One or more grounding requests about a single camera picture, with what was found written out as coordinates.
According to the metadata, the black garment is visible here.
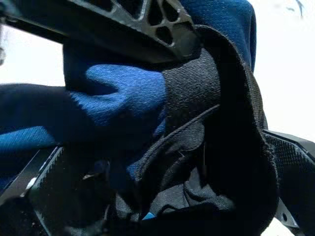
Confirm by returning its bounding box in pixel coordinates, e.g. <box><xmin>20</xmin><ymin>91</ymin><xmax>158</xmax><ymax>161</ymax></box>
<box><xmin>105</xmin><ymin>24</ymin><xmax>281</xmax><ymax>236</ymax></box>

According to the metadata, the blue garment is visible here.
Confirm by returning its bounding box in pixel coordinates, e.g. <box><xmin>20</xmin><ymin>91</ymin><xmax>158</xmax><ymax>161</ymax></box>
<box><xmin>0</xmin><ymin>0</ymin><xmax>258</xmax><ymax>222</ymax></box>

